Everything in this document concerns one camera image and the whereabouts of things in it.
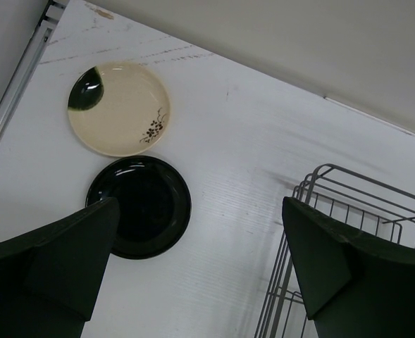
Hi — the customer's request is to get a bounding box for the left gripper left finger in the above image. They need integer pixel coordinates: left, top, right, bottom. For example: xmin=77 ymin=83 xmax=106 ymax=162
xmin=0 ymin=198 xmax=120 ymax=337

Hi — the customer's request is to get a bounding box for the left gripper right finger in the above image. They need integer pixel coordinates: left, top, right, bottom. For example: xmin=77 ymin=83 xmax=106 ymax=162
xmin=282 ymin=197 xmax=415 ymax=337

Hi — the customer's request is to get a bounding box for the grey wire dish rack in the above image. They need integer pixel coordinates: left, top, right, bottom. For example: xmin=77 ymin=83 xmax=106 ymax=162
xmin=253 ymin=163 xmax=415 ymax=337

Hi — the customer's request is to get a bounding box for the cream plate with flowers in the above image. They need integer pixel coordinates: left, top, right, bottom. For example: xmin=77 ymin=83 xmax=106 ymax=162
xmin=67 ymin=61 xmax=171 ymax=158

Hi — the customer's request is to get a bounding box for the black plate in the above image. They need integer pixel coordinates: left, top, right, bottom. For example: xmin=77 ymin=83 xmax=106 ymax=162
xmin=85 ymin=156 xmax=192 ymax=260

